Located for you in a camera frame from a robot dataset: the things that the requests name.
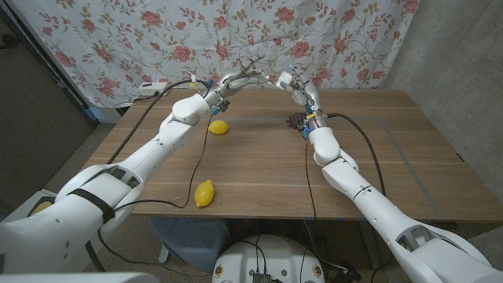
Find black power adapter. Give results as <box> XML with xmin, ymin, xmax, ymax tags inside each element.
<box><xmin>332</xmin><ymin>266</ymin><xmax>362</xmax><ymax>283</ymax></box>

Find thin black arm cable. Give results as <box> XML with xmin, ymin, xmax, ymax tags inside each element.
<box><xmin>304</xmin><ymin>138</ymin><xmax>318</xmax><ymax>220</ymax></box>
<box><xmin>97</xmin><ymin>113</ymin><xmax>215</xmax><ymax>270</ymax></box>

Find yellow and black floor mat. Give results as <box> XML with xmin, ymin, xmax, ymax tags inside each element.
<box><xmin>28</xmin><ymin>195</ymin><xmax>56</xmax><ymax>217</ymax></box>

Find white robot chest edge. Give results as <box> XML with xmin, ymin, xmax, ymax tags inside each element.
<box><xmin>0</xmin><ymin>272</ymin><xmax>159</xmax><ymax>283</ymax></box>

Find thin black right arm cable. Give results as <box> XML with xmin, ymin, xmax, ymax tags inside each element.
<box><xmin>304</xmin><ymin>138</ymin><xmax>318</xmax><ymax>220</ymax></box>

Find white power strip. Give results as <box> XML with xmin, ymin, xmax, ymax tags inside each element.
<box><xmin>138</xmin><ymin>81</ymin><xmax>171</xmax><ymax>97</ymax></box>

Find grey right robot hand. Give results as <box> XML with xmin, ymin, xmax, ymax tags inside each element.
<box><xmin>276</xmin><ymin>65</ymin><xmax>329</xmax><ymax>139</ymax></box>

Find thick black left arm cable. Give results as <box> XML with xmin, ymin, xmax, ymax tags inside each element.
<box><xmin>84</xmin><ymin>79</ymin><xmax>211</xmax><ymax>272</ymax></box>

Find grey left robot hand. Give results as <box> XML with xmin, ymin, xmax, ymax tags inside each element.
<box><xmin>204</xmin><ymin>54</ymin><xmax>273</xmax><ymax>116</ymax></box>

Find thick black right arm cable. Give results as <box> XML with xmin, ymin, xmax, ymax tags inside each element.
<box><xmin>325</xmin><ymin>112</ymin><xmax>387</xmax><ymax>197</ymax></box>

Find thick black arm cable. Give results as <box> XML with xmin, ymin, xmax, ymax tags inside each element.
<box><xmin>84</xmin><ymin>79</ymin><xmax>211</xmax><ymax>272</ymax></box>
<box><xmin>325</xmin><ymin>112</ymin><xmax>387</xmax><ymax>197</ymax></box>

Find floral print backdrop curtain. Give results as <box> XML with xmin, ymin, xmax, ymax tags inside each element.
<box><xmin>7</xmin><ymin>0</ymin><xmax>420</xmax><ymax>109</ymax></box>

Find yellow toy lemon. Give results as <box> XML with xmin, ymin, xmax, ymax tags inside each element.
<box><xmin>207</xmin><ymin>119</ymin><xmax>230</xmax><ymax>136</ymax></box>
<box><xmin>193</xmin><ymin>179</ymin><xmax>215</xmax><ymax>208</ymax></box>

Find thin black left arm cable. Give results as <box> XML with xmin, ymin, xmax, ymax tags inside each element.
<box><xmin>97</xmin><ymin>113</ymin><xmax>215</xmax><ymax>270</ymax></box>

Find white AirPods case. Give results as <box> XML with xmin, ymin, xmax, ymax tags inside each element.
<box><xmin>275</xmin><ymin>72</ymin><xmax>294</xmax><ymax>90</ymax></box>

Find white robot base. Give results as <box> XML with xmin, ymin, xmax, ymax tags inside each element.
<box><xmin>211</xmin><ymin>234</ymin><xmax>325</xmax><ymax>283</ymax></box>

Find purple toy grape cluster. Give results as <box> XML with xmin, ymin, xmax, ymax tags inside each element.
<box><xmin>285</xmin><ymin>112</ymin><xmax>307</xmax><ymax>130</ymax></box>

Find grey table leg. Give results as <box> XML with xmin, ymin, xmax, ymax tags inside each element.
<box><xmin>356</xmin><ymin>219</ymin><xmax>388</xmax><ymax>272</ymax></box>

